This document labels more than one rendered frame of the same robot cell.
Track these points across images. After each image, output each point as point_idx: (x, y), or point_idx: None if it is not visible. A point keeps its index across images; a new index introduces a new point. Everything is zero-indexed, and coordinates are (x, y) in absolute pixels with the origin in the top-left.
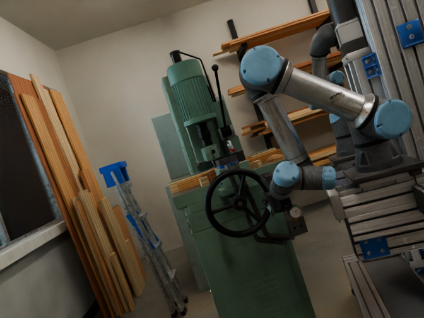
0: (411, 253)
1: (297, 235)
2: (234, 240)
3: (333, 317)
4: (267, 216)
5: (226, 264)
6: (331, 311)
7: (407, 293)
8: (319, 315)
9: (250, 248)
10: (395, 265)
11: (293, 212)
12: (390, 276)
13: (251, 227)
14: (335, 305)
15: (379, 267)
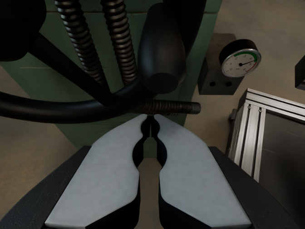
0: None
1: (209, 94)
2: (77, 59)
3: (196, 134)
4: (136, 104)
5: (61, 88)
6: (198, 126)
7: (290, 206)
8: (185, 125)
9: (110, 81)
10: (299, 143)
11: (233, 63)
12: (285, 159)
13: (75, 106)
14: (206, 120)
15: (278, 134)
